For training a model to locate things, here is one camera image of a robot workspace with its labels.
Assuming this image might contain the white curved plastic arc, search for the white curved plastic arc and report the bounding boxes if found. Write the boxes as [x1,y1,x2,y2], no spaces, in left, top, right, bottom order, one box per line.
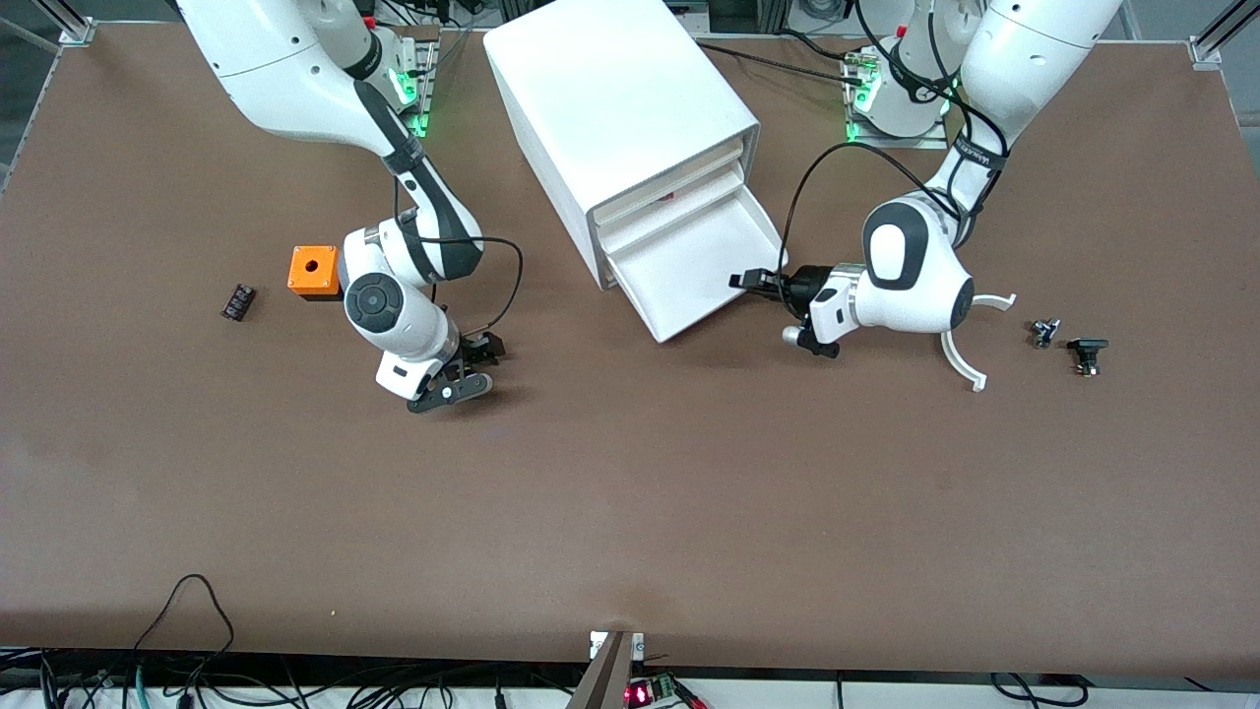
[940,292,1017,393]

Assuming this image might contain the aluminium corner profile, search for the aluminium corner profile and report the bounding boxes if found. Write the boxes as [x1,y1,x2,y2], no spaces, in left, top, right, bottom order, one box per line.
[30,0,95,45]
[1189,0,1260,68]

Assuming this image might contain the aluminium profile strut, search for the aluminium profile strut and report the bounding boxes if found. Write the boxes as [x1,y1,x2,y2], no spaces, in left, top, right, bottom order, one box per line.
[566,632,636,709]

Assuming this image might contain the white closed drawer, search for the white closed drawer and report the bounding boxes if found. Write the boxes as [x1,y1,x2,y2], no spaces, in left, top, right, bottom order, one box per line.
[591,138,744,226]
[598,162,751,255]

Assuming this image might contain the black cable on table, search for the black cable on table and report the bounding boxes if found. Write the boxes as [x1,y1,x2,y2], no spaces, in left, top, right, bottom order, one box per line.
[689,39,867,90]

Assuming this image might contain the circuit board with red light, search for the circuit board with red light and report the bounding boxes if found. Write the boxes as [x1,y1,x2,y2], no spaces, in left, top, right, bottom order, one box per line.
[625,673,705,709]

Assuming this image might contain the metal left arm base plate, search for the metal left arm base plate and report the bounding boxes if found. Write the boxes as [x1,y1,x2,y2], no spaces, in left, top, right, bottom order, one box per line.
[843,49,953,151]

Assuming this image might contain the white drawer cabinet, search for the white drawer cabinet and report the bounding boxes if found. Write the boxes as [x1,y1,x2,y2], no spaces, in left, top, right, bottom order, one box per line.
[482,0,764,291]

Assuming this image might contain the black looped cable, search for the black looped cable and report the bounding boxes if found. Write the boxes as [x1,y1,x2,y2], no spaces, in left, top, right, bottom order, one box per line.
[135,574,235,656]

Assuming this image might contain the white drawer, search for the white drawer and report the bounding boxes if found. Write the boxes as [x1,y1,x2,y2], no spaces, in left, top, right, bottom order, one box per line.
[591,138,744,226]
[598,162,751,255]
[602,182,793,344]

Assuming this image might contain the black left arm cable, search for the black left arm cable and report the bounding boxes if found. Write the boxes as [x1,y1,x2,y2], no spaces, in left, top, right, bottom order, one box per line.
[785,0,1010,296]

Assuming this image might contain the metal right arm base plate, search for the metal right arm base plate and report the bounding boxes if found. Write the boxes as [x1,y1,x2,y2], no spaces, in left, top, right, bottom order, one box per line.
[389,37,441,137]

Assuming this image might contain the orange button enclosure box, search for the orange button enclosure box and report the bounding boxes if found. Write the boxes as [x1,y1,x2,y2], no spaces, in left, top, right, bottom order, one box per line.
[287,245,343,301]

